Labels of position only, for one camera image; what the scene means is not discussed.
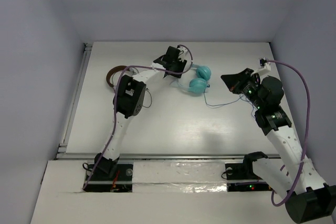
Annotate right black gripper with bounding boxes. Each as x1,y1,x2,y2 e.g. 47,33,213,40
220,68,265,110

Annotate teal white headphones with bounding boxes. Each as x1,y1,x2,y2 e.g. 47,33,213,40
171,64,212,95

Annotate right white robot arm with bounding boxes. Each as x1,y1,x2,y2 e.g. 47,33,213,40
221,68,335,223

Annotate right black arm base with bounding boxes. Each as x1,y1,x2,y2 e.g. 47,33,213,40
221,152,271,192

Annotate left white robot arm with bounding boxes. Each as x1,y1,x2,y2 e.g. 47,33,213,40
87,45,191,181

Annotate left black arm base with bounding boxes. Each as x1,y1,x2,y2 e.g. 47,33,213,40
82,153,133,193

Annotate brown silver headphones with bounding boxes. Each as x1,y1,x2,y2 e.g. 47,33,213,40
106,65,139,91

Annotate white foam taped block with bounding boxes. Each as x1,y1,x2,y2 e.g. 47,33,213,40
132,161,227,193

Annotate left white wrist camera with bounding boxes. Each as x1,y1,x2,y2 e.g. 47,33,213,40
177,45,190,59

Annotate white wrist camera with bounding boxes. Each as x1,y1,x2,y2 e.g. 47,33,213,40
251,58,271,77
177,45,190,59

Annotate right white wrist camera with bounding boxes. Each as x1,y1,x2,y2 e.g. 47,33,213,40
251,58,271,77

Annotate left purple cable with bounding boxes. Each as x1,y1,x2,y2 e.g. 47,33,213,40
81,45,194,190

